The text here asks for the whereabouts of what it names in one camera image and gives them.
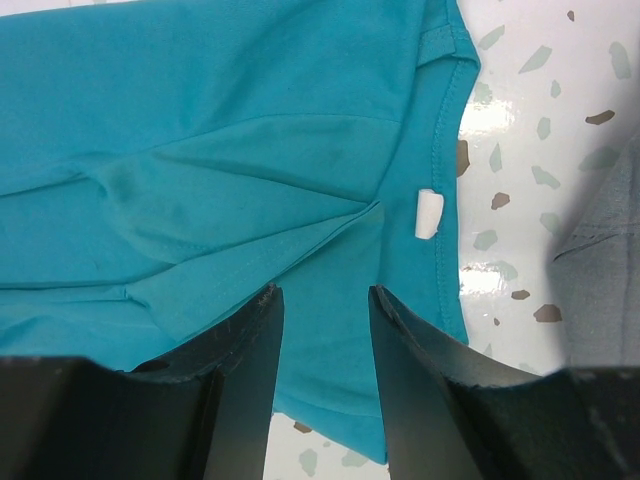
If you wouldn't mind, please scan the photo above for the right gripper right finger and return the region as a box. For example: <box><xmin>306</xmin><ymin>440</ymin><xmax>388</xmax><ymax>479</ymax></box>
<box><xmin>369</xmin><ymin>286</ymin><xmax>639</xmax><ymax>479</ymax></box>

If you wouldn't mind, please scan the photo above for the teal t shirt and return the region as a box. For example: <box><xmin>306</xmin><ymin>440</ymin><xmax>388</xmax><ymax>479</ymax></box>
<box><xmin>1</xmin><ymin>1</ymin><xmax>479</xmax><ymax>463</ymax></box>

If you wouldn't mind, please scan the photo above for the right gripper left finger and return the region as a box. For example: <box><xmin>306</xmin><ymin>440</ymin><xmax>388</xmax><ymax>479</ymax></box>
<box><xmin>1</xmin><ymin>285</ymin><xmax>284</xmax><ymax>479</ymax></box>

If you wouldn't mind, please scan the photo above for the folded grey t shirt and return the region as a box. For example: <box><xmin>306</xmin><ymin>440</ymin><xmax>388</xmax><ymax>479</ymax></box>
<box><xmin>550</xmin><ymin>137</ymin><xmax>639</xmax><ymax>366</ymax></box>

